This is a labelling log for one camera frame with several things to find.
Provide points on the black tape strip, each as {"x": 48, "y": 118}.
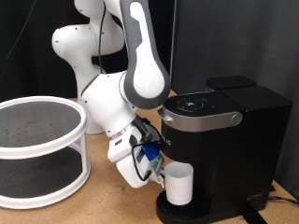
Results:
{"x": 253, "y": 216}

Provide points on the clear water reservoir black lid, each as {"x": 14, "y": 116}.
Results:
{"x": 230, "y": 81}

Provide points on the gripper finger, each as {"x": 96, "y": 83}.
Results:
{"x": 159, "y": 179}

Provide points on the black backdrop curtain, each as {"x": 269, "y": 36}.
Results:
{"x": 31, "y": 62}

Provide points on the white two-tier turntable shelf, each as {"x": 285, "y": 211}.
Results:
{"x": 46, "y": 149}

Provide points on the grey partition panel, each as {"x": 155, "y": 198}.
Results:
{"x": 264, "y": 46}

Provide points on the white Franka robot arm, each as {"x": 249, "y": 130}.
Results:
{"x": 124, "y": 77}

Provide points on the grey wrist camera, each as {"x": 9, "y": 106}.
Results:
{"x": 152, "y": 165}

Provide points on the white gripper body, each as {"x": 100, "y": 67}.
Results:
{"x": 130, "y": 171}

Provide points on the blue camera mount bracket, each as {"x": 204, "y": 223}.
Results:
{"x": 151, "y": 151}

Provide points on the black Keurig coffee machine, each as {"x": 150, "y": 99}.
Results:
{"x": 236, "y": 149}

